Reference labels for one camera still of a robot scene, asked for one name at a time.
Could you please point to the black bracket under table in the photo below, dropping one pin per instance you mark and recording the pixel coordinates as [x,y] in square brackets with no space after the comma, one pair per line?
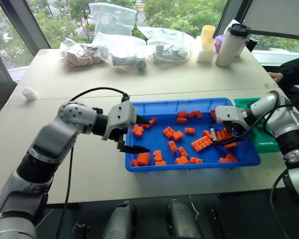
[81,230]
[217,224]

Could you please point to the dark window frame post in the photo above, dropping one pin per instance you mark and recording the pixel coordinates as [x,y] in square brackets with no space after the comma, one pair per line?
[25,23]

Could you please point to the small cylindrical battery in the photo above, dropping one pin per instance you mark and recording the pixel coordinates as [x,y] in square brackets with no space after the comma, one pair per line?
[213,135]

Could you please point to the blue plastic bin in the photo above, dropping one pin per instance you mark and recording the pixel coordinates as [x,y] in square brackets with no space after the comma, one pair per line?
[154,139]

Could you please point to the plastic bag with pink contents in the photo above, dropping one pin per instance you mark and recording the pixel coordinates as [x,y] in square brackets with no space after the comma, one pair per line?
[77,56]

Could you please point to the black chair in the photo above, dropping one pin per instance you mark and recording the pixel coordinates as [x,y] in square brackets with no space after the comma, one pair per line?
[0,87]

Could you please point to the black cylindrical bottle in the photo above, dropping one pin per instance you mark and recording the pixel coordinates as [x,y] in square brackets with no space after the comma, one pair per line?
[251,43]

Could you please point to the small white roll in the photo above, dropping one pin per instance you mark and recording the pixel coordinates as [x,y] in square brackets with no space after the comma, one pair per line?
[29,93]

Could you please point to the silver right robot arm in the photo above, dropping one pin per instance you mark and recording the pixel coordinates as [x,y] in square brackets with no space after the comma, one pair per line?
[286,124]

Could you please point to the dark rounded grey shape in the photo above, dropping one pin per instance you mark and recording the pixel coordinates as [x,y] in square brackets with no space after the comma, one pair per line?
[119,221]
[183,221]

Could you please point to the plastic bag with grey parts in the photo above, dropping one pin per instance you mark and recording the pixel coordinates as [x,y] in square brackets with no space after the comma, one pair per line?
[124,54]

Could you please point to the empty clear plastic bag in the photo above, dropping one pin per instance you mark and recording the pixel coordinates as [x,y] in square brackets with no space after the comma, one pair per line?
[112,20]

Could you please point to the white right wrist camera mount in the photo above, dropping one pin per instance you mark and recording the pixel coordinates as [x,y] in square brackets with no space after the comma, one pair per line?
[229,114]

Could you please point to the white tumbler with black lid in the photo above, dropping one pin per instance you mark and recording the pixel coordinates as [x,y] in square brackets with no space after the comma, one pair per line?
[230,47]

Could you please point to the person's bare hand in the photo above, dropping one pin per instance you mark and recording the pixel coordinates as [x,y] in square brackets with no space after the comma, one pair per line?
[275,76]

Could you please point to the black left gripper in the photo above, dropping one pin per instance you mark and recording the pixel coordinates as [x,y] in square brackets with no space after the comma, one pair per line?
[119,135]

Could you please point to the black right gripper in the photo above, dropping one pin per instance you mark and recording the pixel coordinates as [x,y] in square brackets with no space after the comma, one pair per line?
[233,128]

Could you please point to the large orange toy brick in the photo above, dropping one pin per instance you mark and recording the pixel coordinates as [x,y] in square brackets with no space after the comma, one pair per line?
[201,143]

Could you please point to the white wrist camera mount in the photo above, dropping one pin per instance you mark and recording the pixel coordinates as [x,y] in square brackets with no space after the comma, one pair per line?
[229,114]
[120,113]

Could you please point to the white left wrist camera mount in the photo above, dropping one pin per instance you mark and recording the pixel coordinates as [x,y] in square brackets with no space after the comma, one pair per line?
[120,113]

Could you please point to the pale yellow cup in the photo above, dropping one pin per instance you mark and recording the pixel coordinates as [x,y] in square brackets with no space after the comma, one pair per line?
[208,32]

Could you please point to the purple box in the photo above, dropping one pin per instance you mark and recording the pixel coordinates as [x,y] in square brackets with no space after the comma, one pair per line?
[218,44]

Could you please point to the green plastic bin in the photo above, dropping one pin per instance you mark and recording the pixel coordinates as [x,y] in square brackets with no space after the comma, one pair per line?
[260,142]

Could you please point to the grey window blind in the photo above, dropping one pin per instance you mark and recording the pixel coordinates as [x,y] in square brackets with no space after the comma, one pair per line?
[276,17]

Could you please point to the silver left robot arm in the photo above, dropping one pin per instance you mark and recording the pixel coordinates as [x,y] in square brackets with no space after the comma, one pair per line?
[52,134]

